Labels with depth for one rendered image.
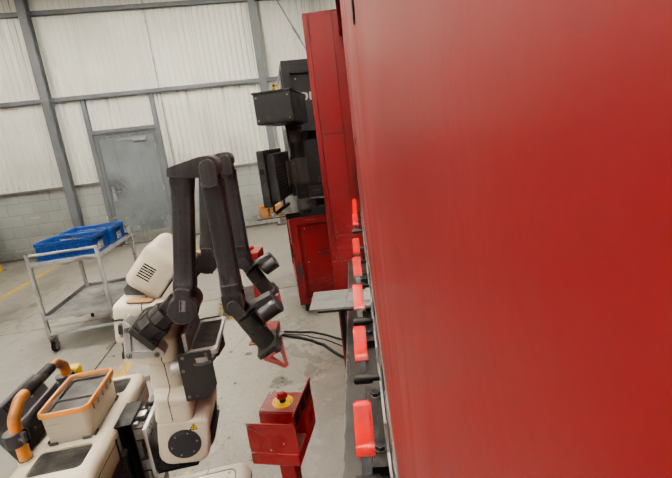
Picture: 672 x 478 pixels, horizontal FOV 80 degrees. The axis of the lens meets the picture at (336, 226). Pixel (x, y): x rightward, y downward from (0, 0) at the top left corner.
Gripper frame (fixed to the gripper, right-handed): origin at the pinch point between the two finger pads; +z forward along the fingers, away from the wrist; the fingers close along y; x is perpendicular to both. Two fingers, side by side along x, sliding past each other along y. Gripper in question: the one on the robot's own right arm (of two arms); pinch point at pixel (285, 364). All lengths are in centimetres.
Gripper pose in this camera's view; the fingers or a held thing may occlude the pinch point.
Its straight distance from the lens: 127.5
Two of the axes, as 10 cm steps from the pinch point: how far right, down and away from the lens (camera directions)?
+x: -8.2, 5.7, -0.2
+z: 5.5, 8.0, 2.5
